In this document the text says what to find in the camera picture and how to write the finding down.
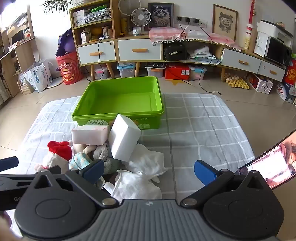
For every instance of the white round stand base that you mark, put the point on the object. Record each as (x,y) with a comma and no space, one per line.
(54,83)

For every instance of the curved wooden tv stand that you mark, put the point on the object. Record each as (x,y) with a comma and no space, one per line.
(219,49)

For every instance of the black bag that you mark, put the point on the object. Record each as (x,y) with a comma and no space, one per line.
(175,52)

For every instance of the white towel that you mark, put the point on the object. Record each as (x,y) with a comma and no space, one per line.
(134,185)
(148,161)

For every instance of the large white foam block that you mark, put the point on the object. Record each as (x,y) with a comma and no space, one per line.
(124,139)

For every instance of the pink tasselled cloth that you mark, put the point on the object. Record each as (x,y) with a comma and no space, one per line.
(166,34)

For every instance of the pile of papers and cloths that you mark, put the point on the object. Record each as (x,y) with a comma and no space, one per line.
(203,55)

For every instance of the white appliance box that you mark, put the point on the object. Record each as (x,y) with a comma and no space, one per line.
(79,18)

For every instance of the red cardboard box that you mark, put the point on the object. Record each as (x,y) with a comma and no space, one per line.
(177,71)

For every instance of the black microwave oven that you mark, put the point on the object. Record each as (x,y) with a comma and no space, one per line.
(276,52)

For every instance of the yellow box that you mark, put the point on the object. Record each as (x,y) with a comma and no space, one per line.
(124,26)

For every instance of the green potted plant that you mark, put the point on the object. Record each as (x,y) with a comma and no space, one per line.
(56,5)

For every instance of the clear printed cup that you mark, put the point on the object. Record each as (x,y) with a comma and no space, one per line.
(136,31)

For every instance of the grey checked blanket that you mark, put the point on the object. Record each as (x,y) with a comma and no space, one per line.
(203,129)

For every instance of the small white desk fan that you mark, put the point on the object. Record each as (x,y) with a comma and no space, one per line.
(141,15)

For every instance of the green plastic bin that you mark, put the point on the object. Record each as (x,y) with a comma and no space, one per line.
(120,97)

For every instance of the white paper shopping bag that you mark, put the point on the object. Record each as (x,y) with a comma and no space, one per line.
(38,75)

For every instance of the yellow egg tray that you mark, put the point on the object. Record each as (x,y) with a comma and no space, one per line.
(237,81)

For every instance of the framed cat picture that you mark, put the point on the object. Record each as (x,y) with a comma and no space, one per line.
(160,15)

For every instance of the small white foam block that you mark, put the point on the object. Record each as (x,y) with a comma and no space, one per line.
(89,135)

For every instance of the white printer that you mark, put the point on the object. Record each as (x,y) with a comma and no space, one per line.
(276,30)

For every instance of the white and red carton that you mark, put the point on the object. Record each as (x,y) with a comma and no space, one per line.
(285,92)

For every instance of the red and white printed box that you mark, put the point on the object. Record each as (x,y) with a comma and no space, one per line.
(261,84)

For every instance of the red gift package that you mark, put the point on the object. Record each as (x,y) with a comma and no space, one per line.
(291,71)

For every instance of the beige knitted bunny doll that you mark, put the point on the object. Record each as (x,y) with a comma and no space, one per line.
(97,153)

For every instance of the red hanging ornament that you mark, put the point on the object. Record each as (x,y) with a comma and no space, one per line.
(249,25)

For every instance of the purple bag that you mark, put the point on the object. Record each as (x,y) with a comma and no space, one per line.
(66,42)

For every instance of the red printed bucket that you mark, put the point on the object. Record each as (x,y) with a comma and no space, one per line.
(68,69)

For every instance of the framed cartoon drawing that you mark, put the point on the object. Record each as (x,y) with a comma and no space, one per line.
(224,22)

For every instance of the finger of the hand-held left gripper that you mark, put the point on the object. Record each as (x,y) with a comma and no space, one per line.
(8,161)
(13,180)

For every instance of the clear storage box pastel contents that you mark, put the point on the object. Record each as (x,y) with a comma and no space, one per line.
(197,73)

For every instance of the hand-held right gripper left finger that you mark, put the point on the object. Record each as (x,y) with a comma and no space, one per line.
(93,171)

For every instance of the clear storage box dark lid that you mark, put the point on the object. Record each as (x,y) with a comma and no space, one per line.
(155,69)

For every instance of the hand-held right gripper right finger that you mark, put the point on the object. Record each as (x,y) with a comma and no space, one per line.
(203,172)

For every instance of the reflective smartphone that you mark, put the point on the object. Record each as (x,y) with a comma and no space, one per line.
(277,160)

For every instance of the white plush toy red hat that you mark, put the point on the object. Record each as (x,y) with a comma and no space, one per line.
(57,153)

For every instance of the small white carton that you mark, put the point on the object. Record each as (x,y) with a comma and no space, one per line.
(85,36)

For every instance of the wooden desk with shelves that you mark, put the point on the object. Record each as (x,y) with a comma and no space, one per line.
(18,55)

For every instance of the wall power sockets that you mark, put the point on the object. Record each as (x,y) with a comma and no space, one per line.
(192,20)

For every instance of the yellow star floor sticker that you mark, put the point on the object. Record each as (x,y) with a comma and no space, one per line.
(177,82)

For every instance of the clear storage box pink contents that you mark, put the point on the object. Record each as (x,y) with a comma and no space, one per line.
(101,72)

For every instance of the clear storage box blue lid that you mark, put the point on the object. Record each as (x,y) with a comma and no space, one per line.
(126,70)

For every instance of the yellow round object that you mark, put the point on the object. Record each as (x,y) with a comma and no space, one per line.
(97,31)

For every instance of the stack of papers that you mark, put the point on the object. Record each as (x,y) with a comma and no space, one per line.
(98,15)

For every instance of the wooden shelf cabinet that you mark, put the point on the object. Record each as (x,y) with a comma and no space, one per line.
(115,39)

